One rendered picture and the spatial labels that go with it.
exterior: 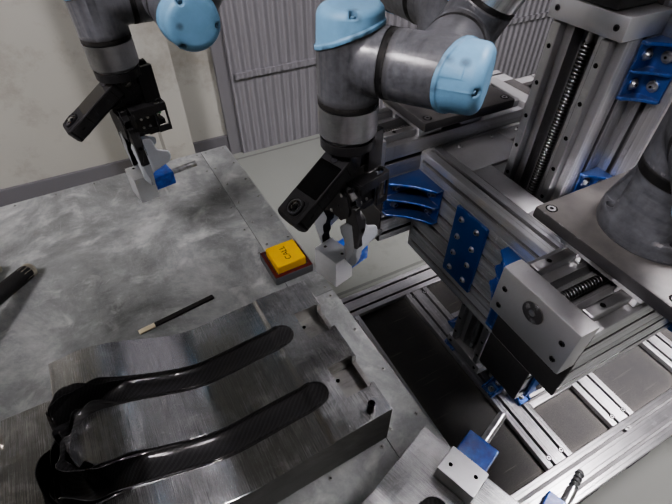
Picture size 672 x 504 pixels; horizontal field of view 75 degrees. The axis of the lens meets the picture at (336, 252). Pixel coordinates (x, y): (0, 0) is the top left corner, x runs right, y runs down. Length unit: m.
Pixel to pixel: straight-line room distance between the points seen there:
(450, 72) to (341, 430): 0.43
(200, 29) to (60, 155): 2.06
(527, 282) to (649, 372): 1.11
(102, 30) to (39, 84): 1.73
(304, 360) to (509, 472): 0.85
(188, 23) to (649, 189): 0.62
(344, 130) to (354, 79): 0.06
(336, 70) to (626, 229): 0.42
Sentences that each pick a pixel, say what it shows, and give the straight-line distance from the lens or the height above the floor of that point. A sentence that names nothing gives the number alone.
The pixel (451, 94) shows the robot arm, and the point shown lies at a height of 1.24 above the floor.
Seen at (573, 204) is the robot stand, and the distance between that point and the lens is 0.73.
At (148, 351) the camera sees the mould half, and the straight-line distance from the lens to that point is 0.69.
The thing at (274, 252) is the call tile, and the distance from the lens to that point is 0.87.
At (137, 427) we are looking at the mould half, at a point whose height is 0.92.
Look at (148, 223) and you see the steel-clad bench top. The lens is 1.06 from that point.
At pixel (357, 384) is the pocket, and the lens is 0.66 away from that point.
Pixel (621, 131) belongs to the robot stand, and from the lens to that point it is 0.90.
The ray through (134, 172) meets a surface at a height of 0.96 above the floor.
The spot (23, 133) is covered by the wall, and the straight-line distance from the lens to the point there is 2.63.
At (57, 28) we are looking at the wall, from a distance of 2.45.
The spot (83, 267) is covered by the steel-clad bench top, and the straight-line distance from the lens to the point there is 1.02.
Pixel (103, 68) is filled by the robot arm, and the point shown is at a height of 1.16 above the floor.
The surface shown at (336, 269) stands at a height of 0.95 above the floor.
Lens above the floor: 1.44
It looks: 45 degrees down
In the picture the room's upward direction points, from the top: straight up
